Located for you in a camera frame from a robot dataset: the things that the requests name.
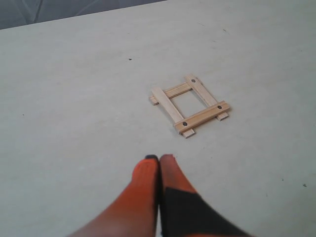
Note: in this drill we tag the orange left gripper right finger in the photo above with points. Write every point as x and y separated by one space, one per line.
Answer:
183 212

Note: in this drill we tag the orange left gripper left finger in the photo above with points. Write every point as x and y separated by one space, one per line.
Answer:
134 212

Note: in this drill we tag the wooden stick with holes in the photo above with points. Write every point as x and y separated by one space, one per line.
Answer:
201 117

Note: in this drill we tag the plain wooden stick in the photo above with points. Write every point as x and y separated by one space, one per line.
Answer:
167 104
172 92

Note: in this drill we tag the light wooden slat with screw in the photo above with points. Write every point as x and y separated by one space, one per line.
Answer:
194 83

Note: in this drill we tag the plain wooden stick top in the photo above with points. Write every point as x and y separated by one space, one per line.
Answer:
172 92

